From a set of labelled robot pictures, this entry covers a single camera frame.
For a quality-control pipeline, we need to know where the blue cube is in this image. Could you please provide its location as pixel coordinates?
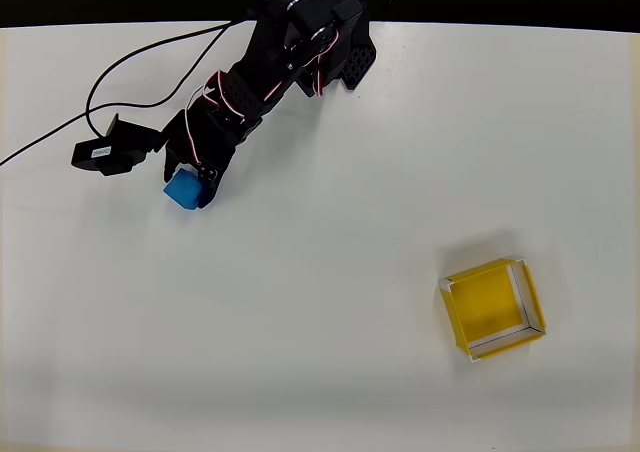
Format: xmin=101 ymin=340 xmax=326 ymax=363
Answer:
xmin=162 ymin=167 xmax=203 ymax=212

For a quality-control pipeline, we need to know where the thin black cable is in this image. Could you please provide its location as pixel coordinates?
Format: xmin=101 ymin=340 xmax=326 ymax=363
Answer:
xmin=0 ymin=21 xmax=232 ymax=168
xmin=84 ymin=15 xmax=262 ymax=137

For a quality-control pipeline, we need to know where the black webcam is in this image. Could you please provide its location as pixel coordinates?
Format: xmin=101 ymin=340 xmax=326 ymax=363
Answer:
xmin=69 ymin=113 xmax=167 ymax=177

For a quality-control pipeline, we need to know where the red white servo wire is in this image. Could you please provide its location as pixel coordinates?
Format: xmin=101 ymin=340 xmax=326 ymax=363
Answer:
xmin=181 ymin=70 xmax=247 ymax=169
xmin=264 ymin=24 xmax=344 ymax=104

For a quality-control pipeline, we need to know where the yellow paper box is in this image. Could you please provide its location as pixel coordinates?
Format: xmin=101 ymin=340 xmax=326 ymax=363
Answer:
xmin=438 ymin=256 xmax=548 ymax=363

